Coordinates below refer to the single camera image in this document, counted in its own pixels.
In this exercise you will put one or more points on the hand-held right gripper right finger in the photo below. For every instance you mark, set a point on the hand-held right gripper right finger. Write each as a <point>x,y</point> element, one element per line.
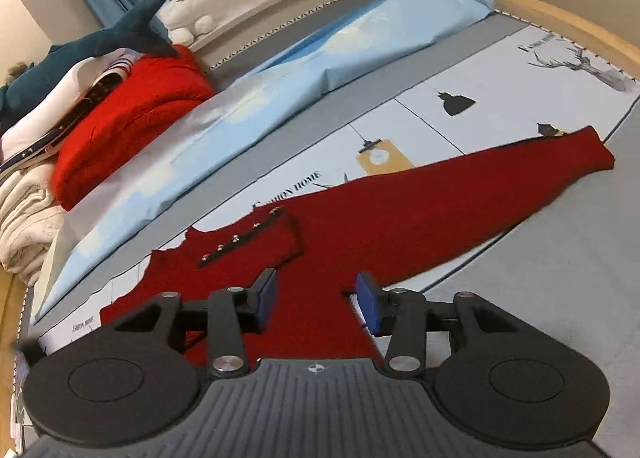
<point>367,305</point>

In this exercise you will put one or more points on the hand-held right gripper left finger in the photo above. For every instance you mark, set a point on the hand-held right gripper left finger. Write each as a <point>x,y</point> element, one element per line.
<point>267,298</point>

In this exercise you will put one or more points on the dark red knit sweater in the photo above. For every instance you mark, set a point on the dark red knit sweater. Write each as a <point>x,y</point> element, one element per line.
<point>400,218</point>

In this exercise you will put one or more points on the cream folded clothes pile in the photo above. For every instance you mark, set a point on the cream folded clothes pile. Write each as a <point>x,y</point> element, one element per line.
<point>100,87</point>

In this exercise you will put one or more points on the light blue quilt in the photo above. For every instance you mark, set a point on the light blue quilt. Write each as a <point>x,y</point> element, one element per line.
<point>300,82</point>

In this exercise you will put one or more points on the bright red folded sweater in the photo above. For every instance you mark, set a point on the bright red folded sweater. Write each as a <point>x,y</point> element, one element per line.
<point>145,107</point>

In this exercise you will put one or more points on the beige folded blanket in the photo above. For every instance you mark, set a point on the beige folded blanket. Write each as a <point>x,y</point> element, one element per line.
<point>25,218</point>

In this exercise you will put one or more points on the grey printed bed sheet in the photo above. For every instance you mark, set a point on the grey printed bed sheet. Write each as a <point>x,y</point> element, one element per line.
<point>500,82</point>

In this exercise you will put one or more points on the white bear plush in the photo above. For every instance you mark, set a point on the white bear plush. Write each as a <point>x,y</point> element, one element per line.
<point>187,12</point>

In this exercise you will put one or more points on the white window sill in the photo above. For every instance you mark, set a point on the white window sill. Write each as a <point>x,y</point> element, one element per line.
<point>300,2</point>

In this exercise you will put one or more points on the teal shark plush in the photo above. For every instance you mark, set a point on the teal shark plush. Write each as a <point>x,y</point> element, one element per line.
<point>125,32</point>

